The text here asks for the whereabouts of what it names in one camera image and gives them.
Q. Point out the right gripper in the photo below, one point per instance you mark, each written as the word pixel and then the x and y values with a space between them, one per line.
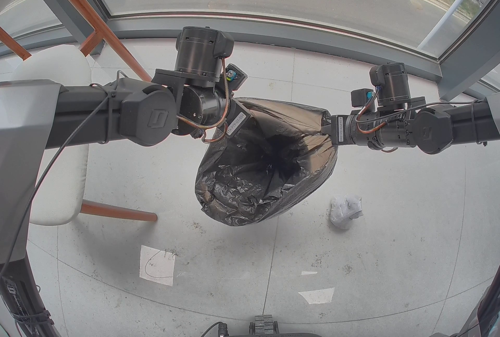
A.
pixel 342 128

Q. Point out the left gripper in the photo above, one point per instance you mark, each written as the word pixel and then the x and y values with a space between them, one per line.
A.
pixel 211 108

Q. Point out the black plastic bag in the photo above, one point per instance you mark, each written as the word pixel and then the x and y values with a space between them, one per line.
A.
pixel 257 179

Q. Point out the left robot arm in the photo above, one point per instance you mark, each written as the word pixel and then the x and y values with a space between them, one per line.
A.
pixel 78 112

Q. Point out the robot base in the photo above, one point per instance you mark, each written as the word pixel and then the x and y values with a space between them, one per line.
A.
pixel 265 327

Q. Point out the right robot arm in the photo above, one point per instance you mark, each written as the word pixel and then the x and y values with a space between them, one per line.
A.
pixel 468 124

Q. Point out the crumpled white paper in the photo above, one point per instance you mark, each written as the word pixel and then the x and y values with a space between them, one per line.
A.
pixel 345 212

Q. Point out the window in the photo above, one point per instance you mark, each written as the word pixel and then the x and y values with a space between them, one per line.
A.
pixel 312 29

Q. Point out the white cushioned wooden chair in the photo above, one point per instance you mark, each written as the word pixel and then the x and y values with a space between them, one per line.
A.
pixel 58 187

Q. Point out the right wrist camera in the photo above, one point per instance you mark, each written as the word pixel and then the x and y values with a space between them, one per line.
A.
pixel 361 97

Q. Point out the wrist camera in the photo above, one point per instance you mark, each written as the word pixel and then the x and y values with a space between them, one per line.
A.
pixel 236 76
pixel 361 97

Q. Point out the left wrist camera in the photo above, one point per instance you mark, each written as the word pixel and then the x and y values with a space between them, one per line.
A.
pixel 236 76

